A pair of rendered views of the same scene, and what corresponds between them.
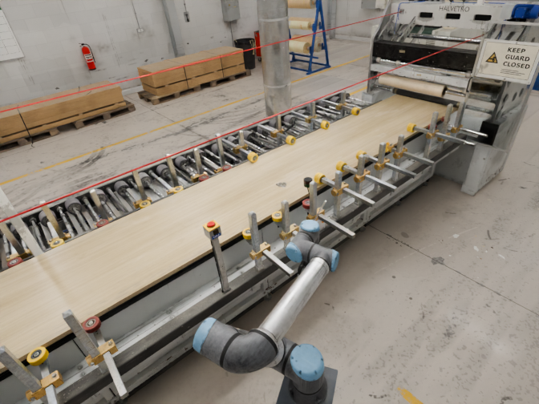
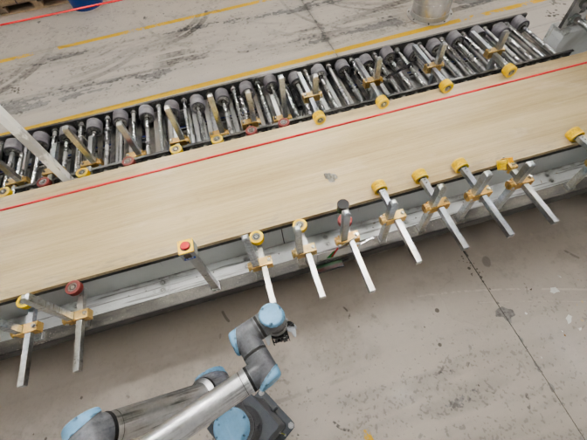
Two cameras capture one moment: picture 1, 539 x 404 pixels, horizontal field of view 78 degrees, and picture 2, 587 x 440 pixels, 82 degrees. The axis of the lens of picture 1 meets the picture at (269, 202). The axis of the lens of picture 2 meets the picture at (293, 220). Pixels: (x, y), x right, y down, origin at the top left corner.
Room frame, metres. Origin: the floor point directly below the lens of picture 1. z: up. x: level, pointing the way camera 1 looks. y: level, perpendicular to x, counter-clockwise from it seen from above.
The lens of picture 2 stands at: (0.93, -0.46, 2.52)
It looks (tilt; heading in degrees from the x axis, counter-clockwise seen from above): 58 degrees down; 27
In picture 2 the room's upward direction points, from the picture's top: 8 degrees counter-clockwise
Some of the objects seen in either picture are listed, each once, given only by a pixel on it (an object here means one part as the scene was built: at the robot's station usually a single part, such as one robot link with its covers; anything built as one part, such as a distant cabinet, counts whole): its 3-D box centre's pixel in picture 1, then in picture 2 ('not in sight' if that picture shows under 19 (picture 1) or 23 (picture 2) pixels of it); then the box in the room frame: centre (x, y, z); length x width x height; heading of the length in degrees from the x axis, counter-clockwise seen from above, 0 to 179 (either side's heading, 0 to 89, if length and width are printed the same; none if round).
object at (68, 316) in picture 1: (87, 343); (58, 312); (0.92, 0.92, 0.93); 0.03 x 0.03 x 0.48; 36
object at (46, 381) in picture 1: (44, 385); (26, 329); (0.79, 1.10, 0.83); 0.13 x 0.06 x 0.05; 126
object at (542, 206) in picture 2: (411, 156); (533, 195); (2.34, -1.19, 0.95); 0.36 x 0.03 x 0.03; 36
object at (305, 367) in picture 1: (305, 366); (233, 425); (0.79, -0.10, 0.79); 0.17 x 0.15 x 0.18; 55
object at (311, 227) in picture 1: (310, 233); (272, 318); (1.19, -0.18, 1.25); 0.10 x 0.09 x 0.12; 145
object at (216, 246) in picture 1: (220, 264); (204, 271); (1.36, 0.32, 0.93); 0.05 x 0.04 x 0.45; 126
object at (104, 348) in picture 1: (101, 353); (77, 317); (0.94, 0.90, 0.82); 0.13 x 0.06 x 0.05; 126
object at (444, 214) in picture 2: (366, 176); (441, 209); (2.10, -0.75, 0.95); 0.50 x 0.04 x 0.04; 36
